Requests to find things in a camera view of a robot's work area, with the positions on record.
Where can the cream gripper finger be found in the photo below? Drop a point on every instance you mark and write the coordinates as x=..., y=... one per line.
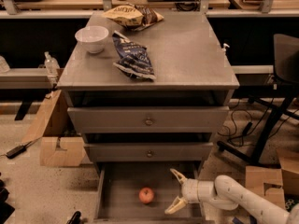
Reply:
x=176, y=205
x=179, y=176

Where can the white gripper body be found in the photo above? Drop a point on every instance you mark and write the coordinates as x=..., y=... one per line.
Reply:
x=190, y=190

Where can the red apple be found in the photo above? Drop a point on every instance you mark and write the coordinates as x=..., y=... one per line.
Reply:
x=146, y=195

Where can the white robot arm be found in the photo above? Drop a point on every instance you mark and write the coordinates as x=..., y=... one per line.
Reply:
x=227, y=194

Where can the grey open bottom drawer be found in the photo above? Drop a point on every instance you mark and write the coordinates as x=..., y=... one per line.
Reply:
x=120, y=183

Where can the grey middle drawer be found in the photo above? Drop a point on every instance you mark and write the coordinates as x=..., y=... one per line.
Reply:
x=148, y=152

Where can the grey drawer cabinet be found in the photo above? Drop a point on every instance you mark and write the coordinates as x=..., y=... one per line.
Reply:
x=159, y=94

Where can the grey top drawer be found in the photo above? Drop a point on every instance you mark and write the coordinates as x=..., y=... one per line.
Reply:
x=147, y=119

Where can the right cardboard box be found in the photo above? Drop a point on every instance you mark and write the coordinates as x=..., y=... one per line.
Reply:
x=280, y=185

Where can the cardboard box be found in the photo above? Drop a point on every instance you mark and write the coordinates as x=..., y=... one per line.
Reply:
x=280, y=185
x=57, y=149

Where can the left cardboard box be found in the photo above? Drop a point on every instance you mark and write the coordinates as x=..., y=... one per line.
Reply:
x=57, y=149

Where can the blue chip bag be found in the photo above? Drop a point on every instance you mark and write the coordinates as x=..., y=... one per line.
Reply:
x=134, y=60

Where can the small white pump bottle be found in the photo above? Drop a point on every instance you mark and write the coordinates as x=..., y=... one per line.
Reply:
x=225, y=47

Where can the white ceramic bowl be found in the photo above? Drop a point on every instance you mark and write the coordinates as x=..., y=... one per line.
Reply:
x=92, y=38

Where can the yellow chip bag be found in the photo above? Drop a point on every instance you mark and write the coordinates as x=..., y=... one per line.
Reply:
x=133, y=17

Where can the clear plastic bottle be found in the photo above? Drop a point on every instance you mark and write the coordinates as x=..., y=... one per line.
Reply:
x=51, y=64

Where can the black power adapter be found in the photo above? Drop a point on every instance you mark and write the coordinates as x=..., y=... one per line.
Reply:
x=14, y=152

